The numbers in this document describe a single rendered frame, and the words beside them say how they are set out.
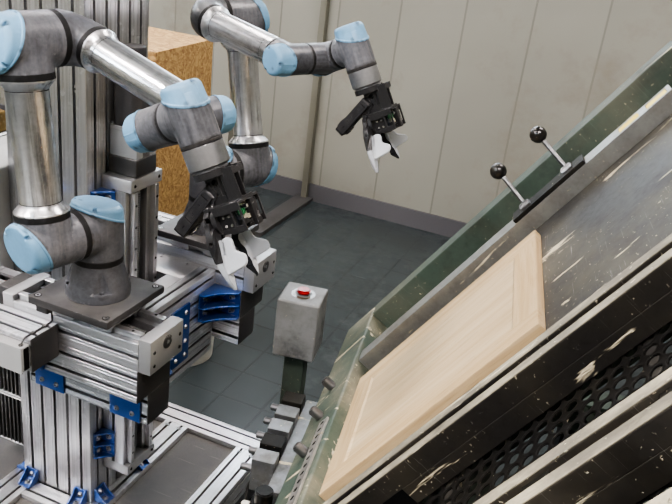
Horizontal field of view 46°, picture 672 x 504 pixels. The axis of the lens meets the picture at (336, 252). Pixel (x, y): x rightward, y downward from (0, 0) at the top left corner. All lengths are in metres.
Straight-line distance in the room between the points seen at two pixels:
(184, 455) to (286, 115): 3.19
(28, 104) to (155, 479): 1.39
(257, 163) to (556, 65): 2.89
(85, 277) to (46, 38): 0.54
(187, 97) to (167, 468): 1.61
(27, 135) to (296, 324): 0.91
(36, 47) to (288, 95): 3.86
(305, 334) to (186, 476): 0.72
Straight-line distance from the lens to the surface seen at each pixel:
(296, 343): 2.25
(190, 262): 2.33
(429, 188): 5.23
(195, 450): 2.80
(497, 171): 1.85
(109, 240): 1.86
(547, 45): 4.90
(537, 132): 1.82
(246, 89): 2.30
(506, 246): 1.84
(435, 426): 1.24
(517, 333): 1.40
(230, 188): 1.37
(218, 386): 3.47
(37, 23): 1.71
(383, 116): 1.94
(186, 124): 1.36
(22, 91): 1.72
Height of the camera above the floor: 1.96
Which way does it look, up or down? 24 degrees down
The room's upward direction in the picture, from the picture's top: 7 degrees clockwise
